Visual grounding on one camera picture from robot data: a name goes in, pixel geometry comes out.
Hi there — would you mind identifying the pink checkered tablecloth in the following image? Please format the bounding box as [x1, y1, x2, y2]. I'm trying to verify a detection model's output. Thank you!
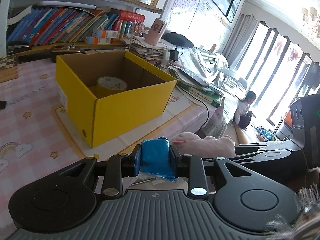
[1, 60, 215, 239]

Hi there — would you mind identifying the orange white medicine box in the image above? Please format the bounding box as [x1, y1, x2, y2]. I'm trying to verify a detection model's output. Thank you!
[92, 29, 118, 38]

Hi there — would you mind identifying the brown wooden small box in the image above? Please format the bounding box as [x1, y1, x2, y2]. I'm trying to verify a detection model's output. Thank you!
[50, 44, 85, 63]

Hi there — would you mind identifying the yellow cardboard box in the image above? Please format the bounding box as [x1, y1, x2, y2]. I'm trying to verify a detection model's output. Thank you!
[55, 51, 177, 148]

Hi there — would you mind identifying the child sitting on floor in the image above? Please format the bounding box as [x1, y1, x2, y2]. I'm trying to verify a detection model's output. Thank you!
[233, 91, 257, 129]

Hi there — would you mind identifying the black binder clip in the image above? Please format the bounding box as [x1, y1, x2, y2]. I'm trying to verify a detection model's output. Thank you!
[0, 101, 7, 110]

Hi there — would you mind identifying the pink cylindrical cup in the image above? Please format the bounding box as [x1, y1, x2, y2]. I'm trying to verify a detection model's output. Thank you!
[145, 18, 167, 46]

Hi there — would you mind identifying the black cap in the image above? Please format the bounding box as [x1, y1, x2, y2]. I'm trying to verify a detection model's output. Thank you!
[162, 32, 194, 48]

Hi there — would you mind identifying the blue clay block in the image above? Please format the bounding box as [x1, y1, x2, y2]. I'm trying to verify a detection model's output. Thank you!
[139, 137, 177, 181]

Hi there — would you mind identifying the yellow packing tape roll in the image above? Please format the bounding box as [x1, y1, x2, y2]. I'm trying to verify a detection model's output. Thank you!
[97, 76, 127, 98]

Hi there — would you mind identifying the green thick dictionary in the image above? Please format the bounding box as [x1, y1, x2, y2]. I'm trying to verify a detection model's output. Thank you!
[178, 82, 224, 108]

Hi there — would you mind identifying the black power adapter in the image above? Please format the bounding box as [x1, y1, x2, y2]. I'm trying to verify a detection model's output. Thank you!
[169, 50, 179, 61]

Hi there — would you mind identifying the wooden chess board box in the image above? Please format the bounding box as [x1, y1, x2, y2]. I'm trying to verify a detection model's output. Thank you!
[0, 55, 18, 83]

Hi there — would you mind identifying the pink plush toy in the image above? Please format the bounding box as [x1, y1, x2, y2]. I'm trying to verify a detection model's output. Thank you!
[170, 132, 236, 158]

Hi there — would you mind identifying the red thick book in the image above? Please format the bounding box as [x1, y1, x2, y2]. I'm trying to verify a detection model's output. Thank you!
[119, 10, 145, 23]

